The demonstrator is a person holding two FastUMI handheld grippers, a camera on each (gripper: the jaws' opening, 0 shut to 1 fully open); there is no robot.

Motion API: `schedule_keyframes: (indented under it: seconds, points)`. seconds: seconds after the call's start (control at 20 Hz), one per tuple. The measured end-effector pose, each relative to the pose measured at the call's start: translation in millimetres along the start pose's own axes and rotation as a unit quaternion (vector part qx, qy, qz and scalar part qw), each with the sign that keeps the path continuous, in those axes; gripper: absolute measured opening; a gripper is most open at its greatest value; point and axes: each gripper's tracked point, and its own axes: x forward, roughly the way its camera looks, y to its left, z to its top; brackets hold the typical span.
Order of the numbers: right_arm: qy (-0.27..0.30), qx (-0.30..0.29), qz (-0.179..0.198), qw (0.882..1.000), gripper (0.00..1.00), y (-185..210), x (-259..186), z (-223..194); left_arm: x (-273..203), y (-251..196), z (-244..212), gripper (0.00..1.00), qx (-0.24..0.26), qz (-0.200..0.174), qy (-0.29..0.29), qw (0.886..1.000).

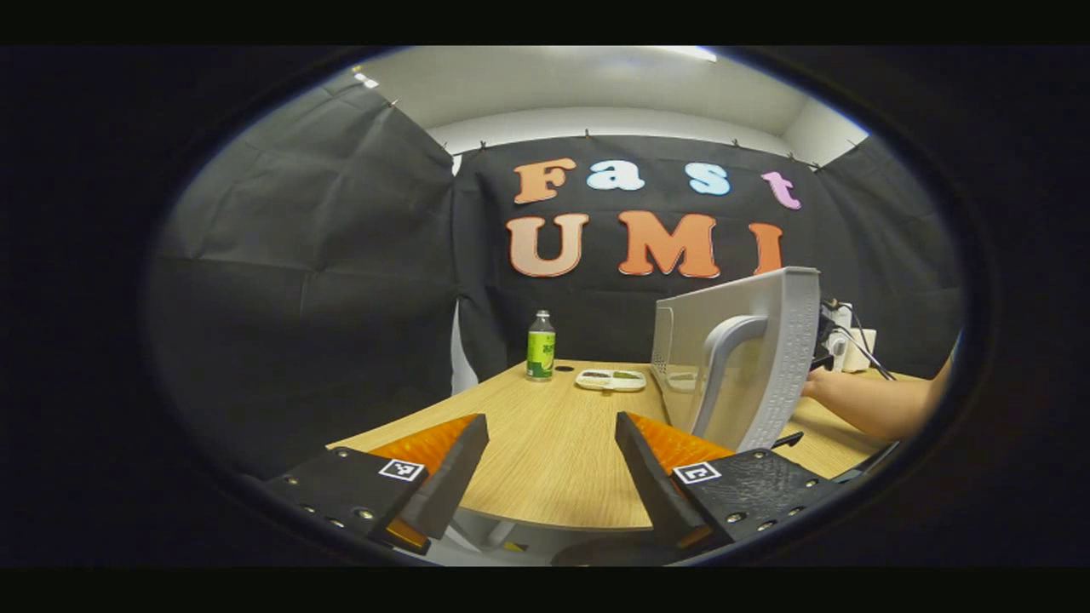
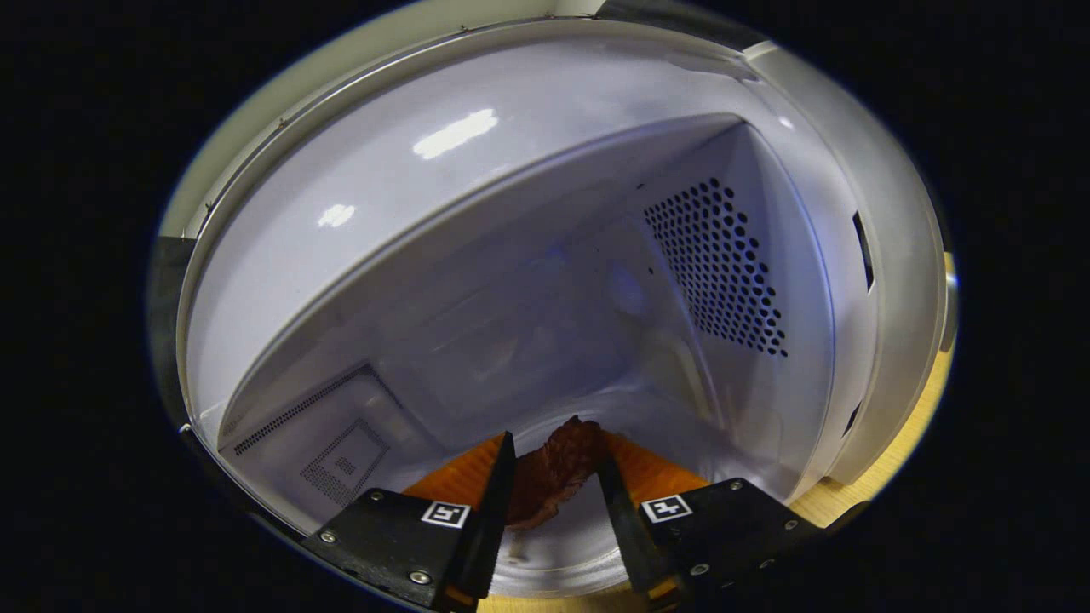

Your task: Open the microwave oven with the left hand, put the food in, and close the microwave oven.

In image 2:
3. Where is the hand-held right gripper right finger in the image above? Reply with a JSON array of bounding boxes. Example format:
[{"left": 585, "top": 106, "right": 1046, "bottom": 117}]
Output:
[{"left": 596, "top": 430, "right": 865, "bottom": 610}]

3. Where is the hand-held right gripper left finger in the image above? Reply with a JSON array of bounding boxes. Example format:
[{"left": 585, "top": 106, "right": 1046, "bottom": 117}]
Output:
[{"left": 302, "top": 431, "right": 518, "bottom": 612}]

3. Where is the reddish brown meat piece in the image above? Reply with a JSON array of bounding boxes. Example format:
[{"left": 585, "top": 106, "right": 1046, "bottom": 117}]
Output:
[{"left": 506, "top": 415, "right": 610, "bottom": 530}]

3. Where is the white microwave oven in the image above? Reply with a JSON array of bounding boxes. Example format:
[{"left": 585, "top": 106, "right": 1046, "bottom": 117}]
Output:
[{"left": 146, "top": 17, "right": 953, "bottom": 597}]

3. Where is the glass turntable plate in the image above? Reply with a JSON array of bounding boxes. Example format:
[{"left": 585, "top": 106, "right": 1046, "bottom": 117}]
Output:
[{"left": 492, "top": 477, "right": 635, "bottom": 597}]

